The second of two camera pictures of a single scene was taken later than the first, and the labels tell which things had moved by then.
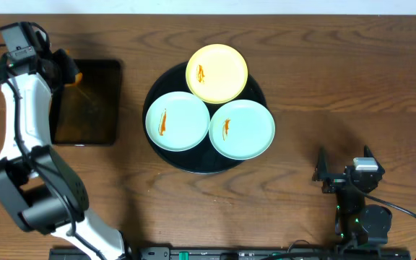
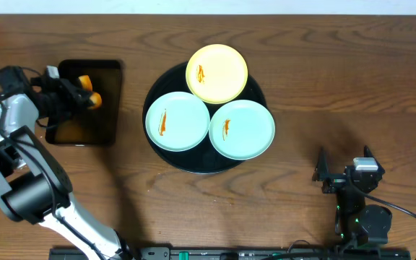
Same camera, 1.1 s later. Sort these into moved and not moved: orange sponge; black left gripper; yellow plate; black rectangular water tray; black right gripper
Moved: black left gripper; orange sponge
Not moved: yellow plate; black right gripper; black rectangular water tray
